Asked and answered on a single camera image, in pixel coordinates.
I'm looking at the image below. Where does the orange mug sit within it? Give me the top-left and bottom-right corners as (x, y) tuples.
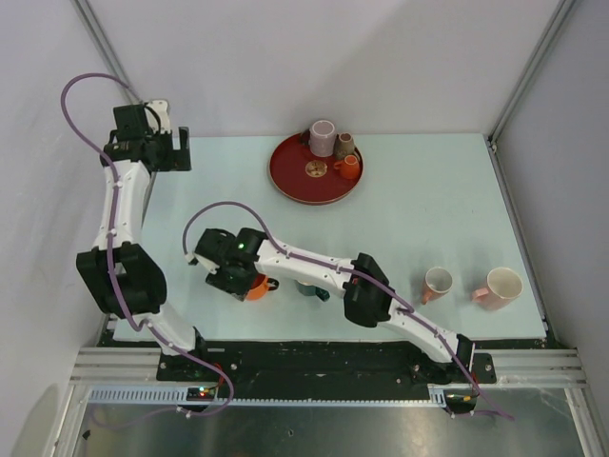
(246, 274), (280, 301)

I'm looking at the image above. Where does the dark green mug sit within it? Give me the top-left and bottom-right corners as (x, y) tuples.
(295, 281), (330, 302)

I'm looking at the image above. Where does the lilac mug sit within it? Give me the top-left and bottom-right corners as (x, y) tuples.
(302, 119), (337, 158)

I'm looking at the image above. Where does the small orange cup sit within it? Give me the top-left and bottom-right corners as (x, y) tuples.
(333, 154), (361, 180)

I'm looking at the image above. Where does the brown textured cup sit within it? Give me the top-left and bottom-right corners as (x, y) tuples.
(334, 132), (356, 161)

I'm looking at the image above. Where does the small salmon pink mug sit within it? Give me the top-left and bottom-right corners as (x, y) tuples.
(422, 267), (453, 305)

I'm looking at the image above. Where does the large pale pink mug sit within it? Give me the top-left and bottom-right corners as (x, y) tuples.
(471, 267), (523, 310)

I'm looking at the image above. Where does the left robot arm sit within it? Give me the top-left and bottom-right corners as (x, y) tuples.
(76, 99), (211, 380)

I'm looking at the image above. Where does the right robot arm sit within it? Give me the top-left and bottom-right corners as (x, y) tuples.
(184, 228), (475, 382)

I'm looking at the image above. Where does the round red tray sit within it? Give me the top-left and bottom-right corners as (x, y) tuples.
(267, 132), (363, 206)

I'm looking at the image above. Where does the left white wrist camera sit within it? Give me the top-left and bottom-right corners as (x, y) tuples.
(144, 99), (172, 134)

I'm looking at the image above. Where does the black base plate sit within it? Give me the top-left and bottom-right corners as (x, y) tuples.
(155, 332), (498, 402)

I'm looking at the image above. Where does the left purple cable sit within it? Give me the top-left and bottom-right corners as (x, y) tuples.
(61, 72), (235, 429)

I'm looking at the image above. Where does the grey cable duct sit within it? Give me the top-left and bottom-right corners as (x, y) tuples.
(88, 386), (446, 407)

